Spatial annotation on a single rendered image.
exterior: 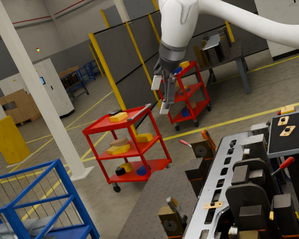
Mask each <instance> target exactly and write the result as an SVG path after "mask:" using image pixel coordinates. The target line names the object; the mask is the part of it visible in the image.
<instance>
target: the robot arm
mask: <svg viewBox="0 0 299 239"><path fill-rule="evenodd" d="M159 9H160V12H161V31H162V37H161V42H160V46H159V54H160V55H159V59H158V61H157V63H156V65H155V66H154V68H153V70H154V71H155V72H154V74H155V75H154V78H153V83H152V87H151V90H159V86H160V82H161V78H162V75H163V83H164V84H165V99H164V100H163V103H162V106H161V110H160V114H168V111H169V108H170V105H171V104H174V100H175V88H176V81H177V78H176V77H174V76H173V75H174V70H176V69H177V68H179V66H180V62H181V59H183V58H184V56H185V53H186V49H187V46H188V43H189V41H190V39H191V37H192V35H193V33H194V31H195V28H196V23H197V19H198V15H200V14H207V15H212V16H215V17H218V18H221V19H223V20H225V21H227V22H229V23H231V24H234V25H236V26H238V27H240V28H242V29H244V30H246V31H248V32H250V33H253V34H255V35H257V36H259V37H261V38H264V39H266V40H269V41H271V42H274V43H278V44H281V45H285V46H289V47H292V48H296V49H299V25H286V24H281V23H277V22H274V21H271V20H269V19H266V18H263V17H261V16H258V15H256V14H253V13H251V12H248V11H246V10H243V9H241V8H238V7H236V6H233V5H231V4H228V3H226V2H223V1H220V0H159ZM166 79H168V81H166Z"/></svg>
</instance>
